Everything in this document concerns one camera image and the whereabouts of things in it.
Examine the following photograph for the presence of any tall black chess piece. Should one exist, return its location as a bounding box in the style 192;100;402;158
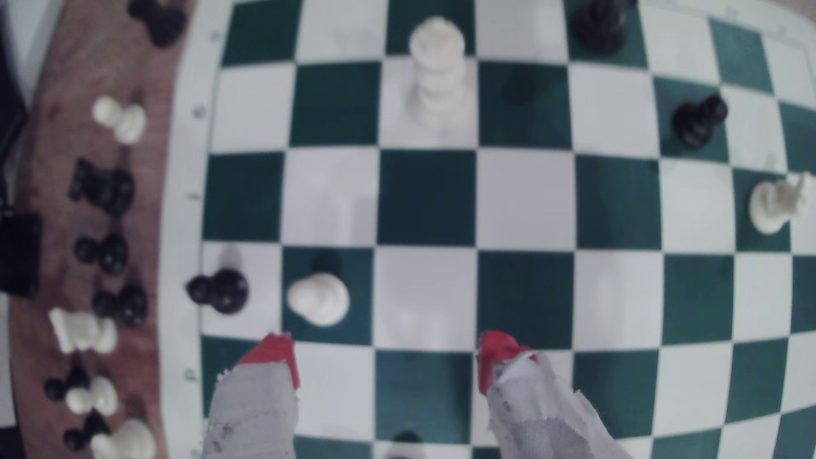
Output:
569;0;638;55

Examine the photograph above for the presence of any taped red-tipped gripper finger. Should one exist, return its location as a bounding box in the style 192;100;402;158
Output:
203;333;301;459
477;330;632;459

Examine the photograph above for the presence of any white rook chess piece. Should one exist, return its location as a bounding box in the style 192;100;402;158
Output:
49;307;120;354

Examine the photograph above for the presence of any white pawn chess piece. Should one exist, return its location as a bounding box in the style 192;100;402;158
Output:
91;96;149;146
287;272;351;327
408;16;476;128

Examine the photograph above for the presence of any tall white chess piece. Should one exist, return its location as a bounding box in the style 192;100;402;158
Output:
748;171;816;235

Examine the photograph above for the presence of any green white chess mat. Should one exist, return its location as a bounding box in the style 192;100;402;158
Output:
156;0;816;459

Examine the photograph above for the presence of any black box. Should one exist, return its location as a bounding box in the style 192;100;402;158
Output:
0;212;43;298

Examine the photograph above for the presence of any black pawn chess piece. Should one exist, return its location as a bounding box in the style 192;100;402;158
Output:
385;430;427;459
186;268;251;315
671;93;729;150

